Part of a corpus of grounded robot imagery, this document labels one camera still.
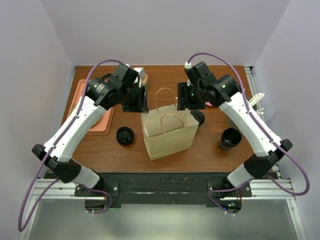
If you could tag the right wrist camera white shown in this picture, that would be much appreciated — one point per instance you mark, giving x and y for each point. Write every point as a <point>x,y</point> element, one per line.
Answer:
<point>188,65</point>

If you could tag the brown paper bag with handles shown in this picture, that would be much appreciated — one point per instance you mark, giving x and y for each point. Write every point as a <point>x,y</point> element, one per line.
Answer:
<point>167,131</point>

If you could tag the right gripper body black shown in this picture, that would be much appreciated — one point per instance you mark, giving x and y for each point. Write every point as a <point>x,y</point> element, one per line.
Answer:
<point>189,97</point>

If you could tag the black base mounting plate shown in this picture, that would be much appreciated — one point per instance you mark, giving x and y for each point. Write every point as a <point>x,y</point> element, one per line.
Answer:
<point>159,188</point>

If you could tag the black coffee cup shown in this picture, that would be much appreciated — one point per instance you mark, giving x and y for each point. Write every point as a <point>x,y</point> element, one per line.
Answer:
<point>230,138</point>

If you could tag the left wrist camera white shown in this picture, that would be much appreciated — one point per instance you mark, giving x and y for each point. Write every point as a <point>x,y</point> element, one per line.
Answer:
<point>141,72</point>

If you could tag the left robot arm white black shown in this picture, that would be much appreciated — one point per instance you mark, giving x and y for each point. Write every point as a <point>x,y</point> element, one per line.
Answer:
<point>122,87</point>

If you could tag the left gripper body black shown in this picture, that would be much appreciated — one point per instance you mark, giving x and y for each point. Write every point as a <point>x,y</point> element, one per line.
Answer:
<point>134,98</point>

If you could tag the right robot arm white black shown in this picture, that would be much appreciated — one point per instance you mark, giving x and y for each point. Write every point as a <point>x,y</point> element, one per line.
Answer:
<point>225,93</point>

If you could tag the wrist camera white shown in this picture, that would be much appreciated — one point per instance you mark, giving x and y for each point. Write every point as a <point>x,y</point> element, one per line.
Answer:
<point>188,65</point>
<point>141,72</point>

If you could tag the cardboard cup carrier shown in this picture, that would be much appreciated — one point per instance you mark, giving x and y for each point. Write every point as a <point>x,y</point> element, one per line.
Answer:
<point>144,81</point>

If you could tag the yellow woven coaster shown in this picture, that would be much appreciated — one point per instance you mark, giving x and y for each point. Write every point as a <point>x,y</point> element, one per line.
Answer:
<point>73,109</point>

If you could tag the salmon pink tray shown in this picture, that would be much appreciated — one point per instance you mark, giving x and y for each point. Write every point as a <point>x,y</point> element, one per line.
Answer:
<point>100,120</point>

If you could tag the grey straw holder cup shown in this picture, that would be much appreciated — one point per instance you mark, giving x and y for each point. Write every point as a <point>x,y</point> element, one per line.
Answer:
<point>231,123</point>

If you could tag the black cup lid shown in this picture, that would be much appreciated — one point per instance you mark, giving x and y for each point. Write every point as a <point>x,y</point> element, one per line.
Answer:
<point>125,136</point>
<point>199,116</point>

